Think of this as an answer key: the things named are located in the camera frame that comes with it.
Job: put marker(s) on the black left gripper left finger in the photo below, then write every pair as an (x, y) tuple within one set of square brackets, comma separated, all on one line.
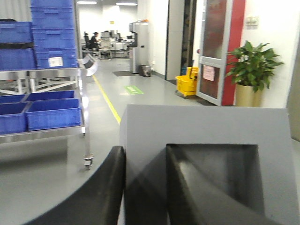
[(97, 201)]

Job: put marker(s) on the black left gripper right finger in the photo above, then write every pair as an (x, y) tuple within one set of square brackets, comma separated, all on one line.
[(214, 184)]

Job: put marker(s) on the gray square base block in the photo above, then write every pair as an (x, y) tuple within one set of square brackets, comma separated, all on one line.
[(146, 130)]

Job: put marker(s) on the black trash bin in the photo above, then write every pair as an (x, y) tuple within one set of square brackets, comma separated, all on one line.
[(145, 71)]

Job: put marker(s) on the yellow mop bucket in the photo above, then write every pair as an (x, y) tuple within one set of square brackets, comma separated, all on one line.
[(186, 84)]

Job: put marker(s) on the steel cart with bins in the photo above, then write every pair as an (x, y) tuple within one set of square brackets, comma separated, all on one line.
[(45, 103)]

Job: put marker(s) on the green potted plant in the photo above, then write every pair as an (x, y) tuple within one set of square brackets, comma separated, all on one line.
[(251, 69)]

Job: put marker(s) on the silver water dispenser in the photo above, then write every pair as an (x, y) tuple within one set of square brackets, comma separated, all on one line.
[(139, 48)]

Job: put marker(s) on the seated person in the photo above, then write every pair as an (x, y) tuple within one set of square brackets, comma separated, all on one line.
[(93, 42)]

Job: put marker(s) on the stacked blue crates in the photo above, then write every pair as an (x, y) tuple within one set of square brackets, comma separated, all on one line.
[(53, 30)]

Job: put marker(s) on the glass door with frame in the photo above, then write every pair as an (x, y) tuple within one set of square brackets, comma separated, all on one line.
[(216, 21)]

